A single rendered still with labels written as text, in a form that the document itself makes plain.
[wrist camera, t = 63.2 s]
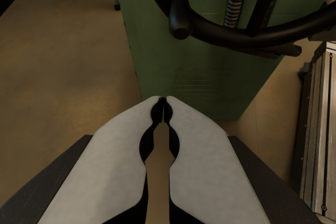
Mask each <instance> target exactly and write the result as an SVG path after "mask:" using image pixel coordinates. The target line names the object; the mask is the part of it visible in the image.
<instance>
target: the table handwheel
mask: <svg viewBox="0 0 336 224"><path fill-rule="evenodd" d="M154 1H155V2H156V4H157V5H158V7H159V8H160V9H161V10H162V12H163V13H164V14H165V15H166V16H167V17H168V18H169V15H170V9H171V4H172V0H154ZM271 2H272V0H257V2H256V4H255V7H254V9H253V12H252V14H251V17H250V19H249V22H248V24H247V27H246V29H240V28H231V27H226V26H222V25H219V24H216V23H214V22H212V21H209V20H207V19H206V18H204V17H202V16H201V15H199V14H198V13H197V12H195V11H194V10H193V9H192V8H191V12H192V16H193V32H192V33H191V35H190V36H192V37H194V38H196V39H198V40H200V41H203V42H205V43H208V44H211V45H215V46H219V47H223V48H230V49H262V48H269V47H275V46H280V45H284V44H289V43H292V42H296V41H299V40H302V39H305V38H308V37H311V36H313V35H316V34H318V33H321V32H323V31H325V30H328V29H330V28H332V27H334V26H336V0H335V1H333V2H332V3H330V4H328V5H326V6H324V7H323V8H321V9H319V10H317V11H315V12H312V13H310V14H308V15H306V16H303V17H301V18H298V19H295V20H293V21H290V22H286V23H283V24H279V25H275V26H270V27H264V28H260V27H261V25H262V22H263V20H264V18H265V15H266V13H267V10H268V8H269V6H270V4H271Z"/></svg>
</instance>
